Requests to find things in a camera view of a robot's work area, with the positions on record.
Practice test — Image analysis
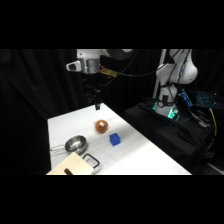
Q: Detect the blue cube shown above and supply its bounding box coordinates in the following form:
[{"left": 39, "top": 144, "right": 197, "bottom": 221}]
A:
[{"left": 109, "top": 132, "right": 122, "bottom": 147}]

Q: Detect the black metal handle frame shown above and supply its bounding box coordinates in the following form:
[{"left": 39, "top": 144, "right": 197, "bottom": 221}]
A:
[{"left": 82, "top": 153, "right": 101, "bottom": 171}]

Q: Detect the orange round toy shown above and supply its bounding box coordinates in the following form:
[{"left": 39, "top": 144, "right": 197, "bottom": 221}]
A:
[{"left": 93, "top": 119, "right": 109, "bottom": 134}]

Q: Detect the silver metal pot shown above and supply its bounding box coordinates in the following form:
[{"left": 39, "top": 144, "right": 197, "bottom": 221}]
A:
[{"left": 49, "top": 134, "right": 88, "bottom": 156}]

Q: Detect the black cable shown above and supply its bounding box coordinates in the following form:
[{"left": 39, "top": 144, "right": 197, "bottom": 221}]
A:
[{"left": 99, "top": 49, "right": 168, "bottom": 88}]

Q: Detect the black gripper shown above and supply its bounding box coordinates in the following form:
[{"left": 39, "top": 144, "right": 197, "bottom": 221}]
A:
[{"left": 82, "top": 72, "right": 103, "bottom": 112}]

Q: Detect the yellow cable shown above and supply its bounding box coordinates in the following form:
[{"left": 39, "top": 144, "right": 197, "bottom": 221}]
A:
[{"left": 209, "top": 108, "right": 218, "bottom": 138}]

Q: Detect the black robot stand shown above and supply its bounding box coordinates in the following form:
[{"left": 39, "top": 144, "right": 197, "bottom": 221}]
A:
[{"left": 123, "top": 98, "right": 224, "bottom": 176}]

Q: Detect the keyboard with blue backlight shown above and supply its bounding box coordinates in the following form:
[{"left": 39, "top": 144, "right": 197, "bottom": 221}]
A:
[{"left": 195, "top": 91, "right": 222, "bottom": 108}]

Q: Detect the light wooden box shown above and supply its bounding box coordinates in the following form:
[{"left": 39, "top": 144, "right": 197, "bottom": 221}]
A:
[{"left": 46, "top": 152, "right": 96, "bottom": 176}]

